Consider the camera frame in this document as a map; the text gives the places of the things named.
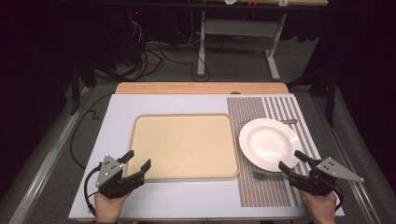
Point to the person's right hand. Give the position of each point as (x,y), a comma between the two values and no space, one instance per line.
(322,208)

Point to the beige plastic tray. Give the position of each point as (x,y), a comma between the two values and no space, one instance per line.
(183,146)

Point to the white board sheet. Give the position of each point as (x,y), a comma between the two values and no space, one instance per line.
(174,197)

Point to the white round plate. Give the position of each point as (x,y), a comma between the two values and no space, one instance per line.
(267,144)

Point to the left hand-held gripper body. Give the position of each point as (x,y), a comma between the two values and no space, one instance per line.
(109,174)

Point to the silver fork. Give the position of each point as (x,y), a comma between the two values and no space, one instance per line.
(264,176)

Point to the person's left hand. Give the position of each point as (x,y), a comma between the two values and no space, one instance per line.
(107,208)

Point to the silver table knife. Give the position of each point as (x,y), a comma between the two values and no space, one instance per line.
(289,121)

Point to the white metal desk frame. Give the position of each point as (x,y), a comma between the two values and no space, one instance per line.
(239,27)

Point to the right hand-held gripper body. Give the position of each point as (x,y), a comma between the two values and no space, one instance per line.
(317,183)

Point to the aluminium floor rail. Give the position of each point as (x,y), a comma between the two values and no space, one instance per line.
(358,193)
(46,161)

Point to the black metal stand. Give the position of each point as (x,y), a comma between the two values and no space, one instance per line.
(330,99)
(75,90)

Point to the striped woven placemat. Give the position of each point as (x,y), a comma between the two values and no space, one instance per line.
(246,109)

